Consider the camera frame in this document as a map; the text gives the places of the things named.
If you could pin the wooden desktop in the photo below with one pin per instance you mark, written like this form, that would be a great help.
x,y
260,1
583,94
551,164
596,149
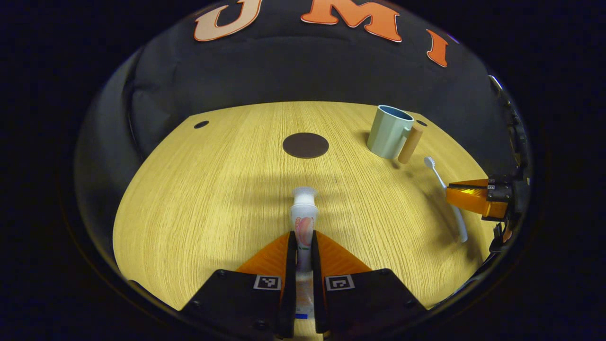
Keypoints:
x,y
213,199

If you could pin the dark round coaster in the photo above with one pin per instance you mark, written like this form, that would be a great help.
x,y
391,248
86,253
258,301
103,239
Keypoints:
x,y
305,145

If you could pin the white toothpaste tube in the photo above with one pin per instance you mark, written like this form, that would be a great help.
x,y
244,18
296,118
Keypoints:
x,y
304,208

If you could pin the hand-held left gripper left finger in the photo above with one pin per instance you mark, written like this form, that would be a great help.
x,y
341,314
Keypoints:
x,y
289,284

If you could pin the black backdrop cloth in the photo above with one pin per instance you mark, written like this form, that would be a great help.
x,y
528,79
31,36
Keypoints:
x,y
284,71

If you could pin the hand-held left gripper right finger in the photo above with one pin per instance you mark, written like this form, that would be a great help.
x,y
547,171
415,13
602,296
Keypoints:
x,y
316,284

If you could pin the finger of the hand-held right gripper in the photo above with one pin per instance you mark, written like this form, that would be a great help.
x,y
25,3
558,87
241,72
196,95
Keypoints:
x,y
473,196

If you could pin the white toothbrush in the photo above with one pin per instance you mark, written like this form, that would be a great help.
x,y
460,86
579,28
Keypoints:
x,y
459,222

